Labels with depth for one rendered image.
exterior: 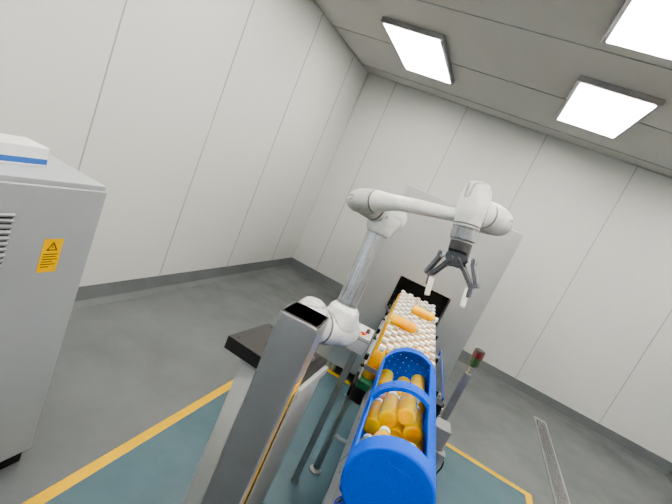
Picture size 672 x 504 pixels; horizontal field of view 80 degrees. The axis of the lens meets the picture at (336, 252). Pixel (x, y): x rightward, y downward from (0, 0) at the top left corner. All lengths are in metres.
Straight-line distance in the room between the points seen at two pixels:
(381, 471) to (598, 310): 5.37
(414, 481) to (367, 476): 0.14
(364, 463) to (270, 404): 0.77
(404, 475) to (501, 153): 5.40
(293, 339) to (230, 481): 0.25
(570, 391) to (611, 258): 1.90
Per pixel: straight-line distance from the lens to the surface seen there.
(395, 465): 1.34
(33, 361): 2.21
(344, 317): 1.90
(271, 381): 0.60
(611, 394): 6.77
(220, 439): 2.10
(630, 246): 6.45
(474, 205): 1.41
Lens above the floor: 1.91
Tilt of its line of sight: 11 degrees down
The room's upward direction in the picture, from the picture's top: 24 degrees clockwise
